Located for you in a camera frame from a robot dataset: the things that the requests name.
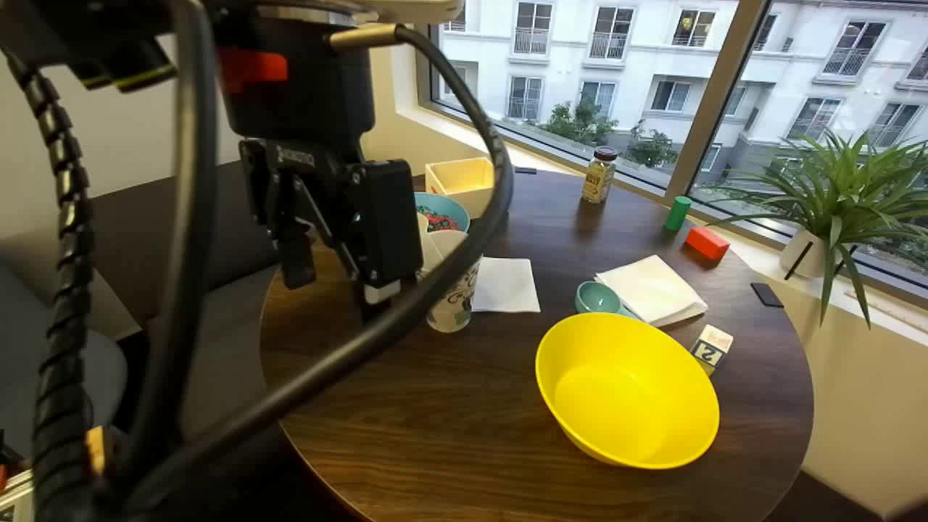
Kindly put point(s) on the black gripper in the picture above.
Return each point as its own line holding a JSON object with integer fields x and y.
{"x": 295, "y": 92}

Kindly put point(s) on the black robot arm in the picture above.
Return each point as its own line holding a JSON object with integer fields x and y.
{"x": 92, "y": 46}

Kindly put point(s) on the white printed paper cup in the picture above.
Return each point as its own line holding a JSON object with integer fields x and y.
{"x": 453, "y": 291}

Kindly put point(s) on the pale yellow open box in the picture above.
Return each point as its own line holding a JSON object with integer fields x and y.
{"x": 463, "y": 180}

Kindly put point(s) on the dark grey bench seat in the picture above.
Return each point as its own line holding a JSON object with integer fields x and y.
{"x": 227, "y": 321}

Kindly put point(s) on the flat white paper napkin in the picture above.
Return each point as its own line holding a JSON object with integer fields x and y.
{"x": 505, "y": 285}

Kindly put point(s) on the teal measuring scoop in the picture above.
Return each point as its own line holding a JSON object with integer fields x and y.
{"x": 600, "y": 296}

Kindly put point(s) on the yellow jar with dark lid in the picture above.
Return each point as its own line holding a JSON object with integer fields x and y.
{"x": 600, "y": 179}

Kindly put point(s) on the white notepad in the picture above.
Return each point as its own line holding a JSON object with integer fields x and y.
{"x": 655, "y": 288}

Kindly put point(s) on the yellow plastic bowl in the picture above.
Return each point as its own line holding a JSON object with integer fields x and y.
{"x": 626, "y": 392}

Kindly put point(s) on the green cylinder block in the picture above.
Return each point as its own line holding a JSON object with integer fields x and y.
{"x": 678, "y": 214}

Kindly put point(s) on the orange rectangular block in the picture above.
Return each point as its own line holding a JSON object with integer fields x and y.
{"x": 707, "y": 246}

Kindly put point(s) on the small white printed packet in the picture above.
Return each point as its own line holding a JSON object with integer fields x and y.
{"x": 714, "y": 346}

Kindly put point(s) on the small flat black object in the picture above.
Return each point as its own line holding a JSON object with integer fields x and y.
{"x": 768, "y": 294}

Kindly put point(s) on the green plant in white pot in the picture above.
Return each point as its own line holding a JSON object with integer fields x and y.
{"x": 843, "y": 198}

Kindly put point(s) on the brown window frame post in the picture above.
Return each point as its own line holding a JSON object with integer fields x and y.
{"x": 722, "y": 92}

